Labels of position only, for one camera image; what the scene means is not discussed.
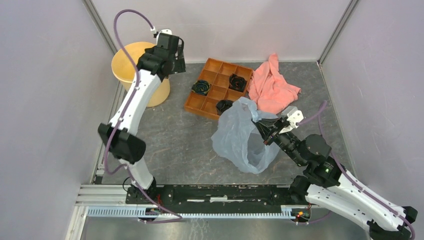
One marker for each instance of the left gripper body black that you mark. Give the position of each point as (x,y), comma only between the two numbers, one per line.
(178,65)

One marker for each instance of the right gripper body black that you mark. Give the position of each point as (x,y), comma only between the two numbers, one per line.
(286,140)

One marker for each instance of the light blue plastic trash bag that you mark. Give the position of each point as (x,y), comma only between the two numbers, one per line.
(238,139)

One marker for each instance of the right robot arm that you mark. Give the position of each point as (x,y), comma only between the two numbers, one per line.
(327,183)

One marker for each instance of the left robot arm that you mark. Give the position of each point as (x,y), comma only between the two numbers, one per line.
(119,135)

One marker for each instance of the pink cloth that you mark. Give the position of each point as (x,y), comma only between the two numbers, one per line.
(269,89)

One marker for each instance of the orange compartment tray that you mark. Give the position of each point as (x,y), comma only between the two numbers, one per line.
(217,73)

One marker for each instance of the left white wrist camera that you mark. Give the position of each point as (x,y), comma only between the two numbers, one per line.
(156,32)

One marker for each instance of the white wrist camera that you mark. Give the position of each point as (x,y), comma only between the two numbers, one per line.
(291,116)
(156,32)

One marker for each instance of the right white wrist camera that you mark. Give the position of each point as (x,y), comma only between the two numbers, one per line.
(291,116)

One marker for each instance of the left corner aluminium post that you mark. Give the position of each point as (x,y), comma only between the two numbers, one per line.
(101,27)

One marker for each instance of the corner aluminium post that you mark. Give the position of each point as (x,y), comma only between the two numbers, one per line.
(101,27)
(352,5)

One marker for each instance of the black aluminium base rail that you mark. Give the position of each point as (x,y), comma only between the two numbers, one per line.
(185,201)

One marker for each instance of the right corner aluminium post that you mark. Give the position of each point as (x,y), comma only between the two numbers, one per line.
(352,5)

